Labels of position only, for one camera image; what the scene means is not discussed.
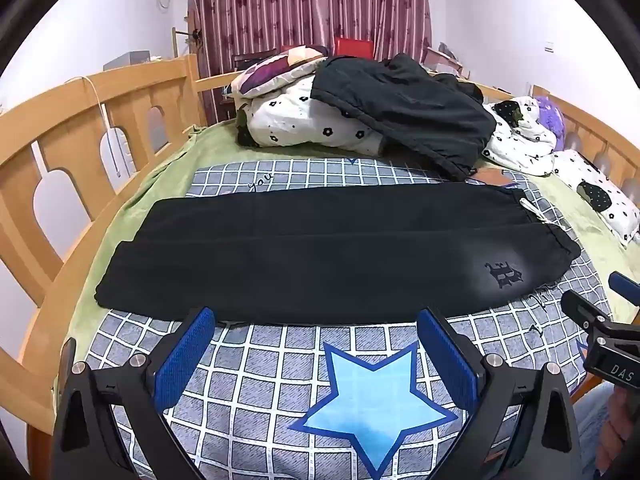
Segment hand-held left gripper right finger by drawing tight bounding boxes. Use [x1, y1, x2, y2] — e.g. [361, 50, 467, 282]
[416, 307, 583, 480]

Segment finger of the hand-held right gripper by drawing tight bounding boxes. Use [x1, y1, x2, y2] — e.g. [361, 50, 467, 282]
[560, 289, 610, 335]
[608, 271, 640, 307]

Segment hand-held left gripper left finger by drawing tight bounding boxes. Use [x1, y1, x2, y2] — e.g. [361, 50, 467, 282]
[52, 306, 216, 480]

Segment plain black pants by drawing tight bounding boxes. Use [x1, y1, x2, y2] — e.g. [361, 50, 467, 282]
[95, 182, 583, 326]

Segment person's right hand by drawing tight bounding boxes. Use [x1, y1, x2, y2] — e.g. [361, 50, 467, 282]
[606, 385, 640, 455]

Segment blue cloth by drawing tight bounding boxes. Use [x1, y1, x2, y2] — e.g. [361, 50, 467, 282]
[571, 381, 617, 442]

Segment grid blanket with stars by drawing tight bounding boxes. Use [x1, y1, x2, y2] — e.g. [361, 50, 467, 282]
[82, 155, 621, 480]

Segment white dotted pillow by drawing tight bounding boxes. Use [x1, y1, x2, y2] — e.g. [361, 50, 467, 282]
[552, 150, 640, 248]

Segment wooden bed headboard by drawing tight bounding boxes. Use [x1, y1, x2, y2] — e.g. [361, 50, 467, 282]
[531, 85, 640, 196]

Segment purple plush toy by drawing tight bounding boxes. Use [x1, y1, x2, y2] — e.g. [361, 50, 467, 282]
[532, 92, 567, 153]

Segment pile of black garments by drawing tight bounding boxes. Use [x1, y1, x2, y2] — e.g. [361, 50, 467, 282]
[310, 52, 498, 181]

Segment white flower print quilt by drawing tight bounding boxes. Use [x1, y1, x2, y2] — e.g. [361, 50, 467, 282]
[237, 72, 558, 177]

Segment purple patchwork pillow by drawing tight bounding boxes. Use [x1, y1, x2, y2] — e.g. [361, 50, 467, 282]
[222, 45, 331, 98]

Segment grey box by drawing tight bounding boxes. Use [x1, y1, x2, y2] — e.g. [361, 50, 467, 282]
[103, 51, 151, 72]

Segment wooden rack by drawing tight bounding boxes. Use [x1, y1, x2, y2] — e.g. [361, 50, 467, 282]
[171, 26, 202, 57]

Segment red box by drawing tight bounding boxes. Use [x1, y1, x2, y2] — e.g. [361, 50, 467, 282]
[334, 36, 373, 61]

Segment maroon striped curtain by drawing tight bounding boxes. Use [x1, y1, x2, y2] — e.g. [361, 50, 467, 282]
[187, 0, 433, 126]

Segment white cable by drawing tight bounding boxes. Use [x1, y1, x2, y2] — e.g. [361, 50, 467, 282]
[65, 76, 123, 178]

